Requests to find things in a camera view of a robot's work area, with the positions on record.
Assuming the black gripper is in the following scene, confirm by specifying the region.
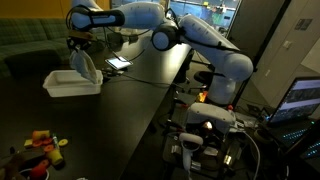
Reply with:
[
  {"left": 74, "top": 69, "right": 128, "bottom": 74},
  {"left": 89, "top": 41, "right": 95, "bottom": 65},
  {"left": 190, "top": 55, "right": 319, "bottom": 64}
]
[{"left": 66, "top": 37, "right": 93, "bottom": 52}]

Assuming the white terry towel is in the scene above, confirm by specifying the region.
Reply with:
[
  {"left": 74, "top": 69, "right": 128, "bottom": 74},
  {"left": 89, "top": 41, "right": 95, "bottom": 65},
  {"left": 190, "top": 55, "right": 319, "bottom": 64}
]
[{"left": 68, "top": 49, "right": 100, "bottom": 84}]

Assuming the white plastic bin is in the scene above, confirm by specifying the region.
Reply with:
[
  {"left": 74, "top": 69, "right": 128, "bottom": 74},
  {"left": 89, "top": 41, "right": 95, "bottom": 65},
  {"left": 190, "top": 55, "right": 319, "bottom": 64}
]
[{"left": 42, "top": 69, "right": 104, "bottom": 98}]

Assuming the dark upholstered chair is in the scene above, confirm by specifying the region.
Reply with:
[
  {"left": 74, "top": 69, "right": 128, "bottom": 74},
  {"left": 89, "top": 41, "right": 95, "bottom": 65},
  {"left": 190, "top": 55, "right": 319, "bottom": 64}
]
[
  {"left": 4, "top": 49, "right": 63, "bottom": 76},
  {"left": 106, "top": 31, "right": 125, "bottom": 51}
]

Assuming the tablet with lit screen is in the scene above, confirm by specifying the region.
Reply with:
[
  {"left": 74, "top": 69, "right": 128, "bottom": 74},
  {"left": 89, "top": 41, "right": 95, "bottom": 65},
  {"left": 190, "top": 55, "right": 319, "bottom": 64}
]
[{"left": 104, "top": 55, "right": 134, "bottom": 71}]

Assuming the green plaid sofa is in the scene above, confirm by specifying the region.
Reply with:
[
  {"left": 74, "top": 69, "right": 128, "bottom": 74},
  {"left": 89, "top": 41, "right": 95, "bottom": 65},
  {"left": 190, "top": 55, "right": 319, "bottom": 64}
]
[{"left": 0, "top": 17, "right": 108, "bottom": 79}]

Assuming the small stacking cup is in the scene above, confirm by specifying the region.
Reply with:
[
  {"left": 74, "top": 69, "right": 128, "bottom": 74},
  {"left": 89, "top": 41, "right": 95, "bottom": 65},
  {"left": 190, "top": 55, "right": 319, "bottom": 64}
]
[{"left": 47, "top": 149, "right": 64, "bottom": 167}]

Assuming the black office chair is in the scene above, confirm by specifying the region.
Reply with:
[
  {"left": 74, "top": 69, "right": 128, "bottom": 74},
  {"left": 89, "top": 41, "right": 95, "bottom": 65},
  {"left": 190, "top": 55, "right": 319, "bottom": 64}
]
[{"left": 193, "top": 69, "right": 218, "bottom": 89}]

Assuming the red plush ball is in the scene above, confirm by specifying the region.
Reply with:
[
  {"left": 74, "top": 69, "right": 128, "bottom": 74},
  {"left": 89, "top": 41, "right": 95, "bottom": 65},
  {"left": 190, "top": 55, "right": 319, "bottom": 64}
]
[{"left": 29, "top": 165, "right": 48, "bottom": 180}]

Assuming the brown plush toy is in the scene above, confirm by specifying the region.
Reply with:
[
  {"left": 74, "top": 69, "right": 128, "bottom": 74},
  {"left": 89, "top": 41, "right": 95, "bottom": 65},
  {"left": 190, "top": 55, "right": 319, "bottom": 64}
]
[{"left": 0, "top": 146, "right": 26, "bottom": 180}]

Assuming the white VR headset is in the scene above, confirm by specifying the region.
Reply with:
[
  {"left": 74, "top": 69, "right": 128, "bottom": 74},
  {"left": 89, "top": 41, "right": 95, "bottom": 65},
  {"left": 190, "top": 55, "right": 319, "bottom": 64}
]
[{"left": 184, "top": 102, "right": 237, "bottom": 134}]

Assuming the white VR controller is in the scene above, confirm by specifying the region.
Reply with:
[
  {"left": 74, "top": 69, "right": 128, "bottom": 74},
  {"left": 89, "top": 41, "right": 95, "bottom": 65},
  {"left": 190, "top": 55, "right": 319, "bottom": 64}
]
[{"left": 178, "top": 132, "right": 204, "bottom": 174}]

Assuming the black slanted pole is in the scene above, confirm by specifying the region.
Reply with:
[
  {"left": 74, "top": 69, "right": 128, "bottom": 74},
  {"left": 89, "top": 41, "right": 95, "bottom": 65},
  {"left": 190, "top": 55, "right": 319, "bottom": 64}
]
[{"left": 231, "top": 0, "right": 293, "bottom": 108}]

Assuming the open laptop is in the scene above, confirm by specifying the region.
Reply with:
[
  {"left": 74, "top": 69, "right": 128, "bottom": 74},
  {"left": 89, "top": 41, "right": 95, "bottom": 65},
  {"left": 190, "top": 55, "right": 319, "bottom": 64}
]
[{"left": 263, "top": 76, "right": 320, "bottom": 149}]

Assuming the white cord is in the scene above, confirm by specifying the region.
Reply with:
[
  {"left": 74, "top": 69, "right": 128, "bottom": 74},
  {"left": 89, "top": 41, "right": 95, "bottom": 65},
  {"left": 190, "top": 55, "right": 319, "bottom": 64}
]
[{"left": 18, "top": 166, "right": 51, "bottom": 180}]

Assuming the grey headset cable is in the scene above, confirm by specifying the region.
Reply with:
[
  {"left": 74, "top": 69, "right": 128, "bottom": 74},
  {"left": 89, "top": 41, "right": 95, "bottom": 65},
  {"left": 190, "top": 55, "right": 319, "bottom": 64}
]
[{"left": 233, "top": 129, "right": 262, "bottom": 180}]

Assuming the white wall switch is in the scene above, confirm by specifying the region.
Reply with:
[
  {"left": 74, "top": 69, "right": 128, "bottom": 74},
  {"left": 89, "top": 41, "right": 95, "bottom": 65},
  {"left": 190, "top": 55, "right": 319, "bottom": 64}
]
[{"left": 283, "top": 39, "right": 294, "bottom": 50}]

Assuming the grey wall sign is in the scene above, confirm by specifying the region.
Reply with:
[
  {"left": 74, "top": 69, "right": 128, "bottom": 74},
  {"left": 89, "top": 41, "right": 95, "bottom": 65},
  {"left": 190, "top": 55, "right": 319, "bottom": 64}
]
[{"left": 295, "top": 17, "right": 314, "bottom": 31}]

